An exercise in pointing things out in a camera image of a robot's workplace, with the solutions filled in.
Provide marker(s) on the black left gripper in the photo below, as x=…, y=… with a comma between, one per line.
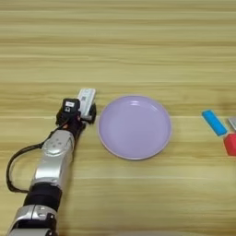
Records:
x=72, y=123

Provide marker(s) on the white rectangular plastic device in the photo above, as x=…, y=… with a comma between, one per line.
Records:
x=86, y=96

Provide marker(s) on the purple round plate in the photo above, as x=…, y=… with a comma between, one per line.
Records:
x=135, y=127

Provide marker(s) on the red cube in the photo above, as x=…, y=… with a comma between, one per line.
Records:
x=231, y=144

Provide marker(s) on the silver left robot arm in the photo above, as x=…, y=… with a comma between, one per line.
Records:
x=53, y=162

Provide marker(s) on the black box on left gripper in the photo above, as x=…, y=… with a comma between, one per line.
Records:
x=71, y=106

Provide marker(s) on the blue rectangular block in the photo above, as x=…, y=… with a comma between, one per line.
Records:
x=214, y=123

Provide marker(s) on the grey square tile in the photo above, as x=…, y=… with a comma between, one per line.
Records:
x=233, y=123

